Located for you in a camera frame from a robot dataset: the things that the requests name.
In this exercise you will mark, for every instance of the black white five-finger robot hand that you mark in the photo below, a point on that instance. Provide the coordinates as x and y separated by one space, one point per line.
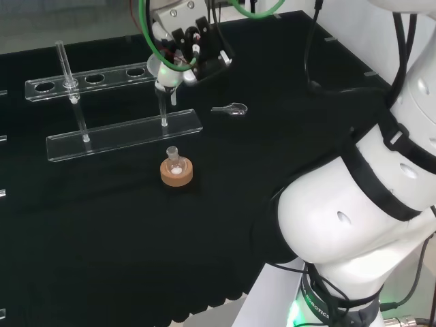
207 64

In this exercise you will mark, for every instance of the translucent white plastic funnel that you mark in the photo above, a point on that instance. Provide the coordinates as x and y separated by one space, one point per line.
152 66

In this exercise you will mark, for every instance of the clear glass weighing funnel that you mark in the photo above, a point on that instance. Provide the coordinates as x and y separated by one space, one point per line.
235 109

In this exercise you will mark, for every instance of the clear acrylic funnel stand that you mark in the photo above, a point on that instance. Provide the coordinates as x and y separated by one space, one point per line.
136 133

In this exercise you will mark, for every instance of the small glass round-bottom flask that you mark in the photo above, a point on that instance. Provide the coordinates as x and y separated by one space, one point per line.
176 167

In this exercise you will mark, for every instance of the black bench cloth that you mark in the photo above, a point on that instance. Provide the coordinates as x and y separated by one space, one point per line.
102 238

